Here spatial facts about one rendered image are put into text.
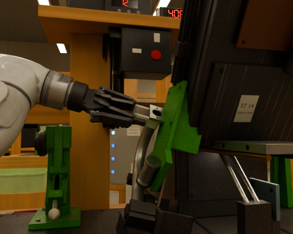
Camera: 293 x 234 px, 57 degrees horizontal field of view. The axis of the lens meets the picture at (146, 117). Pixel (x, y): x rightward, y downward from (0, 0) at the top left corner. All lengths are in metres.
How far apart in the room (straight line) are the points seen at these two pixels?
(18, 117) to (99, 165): 0.44
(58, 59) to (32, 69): 10.41
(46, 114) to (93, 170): 0.28
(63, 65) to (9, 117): 10.46
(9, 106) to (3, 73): 0.11
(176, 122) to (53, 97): 0.29
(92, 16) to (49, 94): 0.35
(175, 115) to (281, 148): 0.23
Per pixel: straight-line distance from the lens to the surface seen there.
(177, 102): 0.63
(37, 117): 1.07
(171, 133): 0.62
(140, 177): 0.64
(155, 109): 0.71
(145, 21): 0.94
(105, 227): 0.78
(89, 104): 0.67
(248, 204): 0.60
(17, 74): 0.66
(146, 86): 10.98
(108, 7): 0.97
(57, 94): 0.66
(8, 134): 0.57
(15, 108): 0.59
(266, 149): 0.52
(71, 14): 0.92
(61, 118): 1.06
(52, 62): 11.09
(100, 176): 0.98
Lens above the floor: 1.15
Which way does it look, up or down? 4 degrees up
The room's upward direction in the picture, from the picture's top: straight up
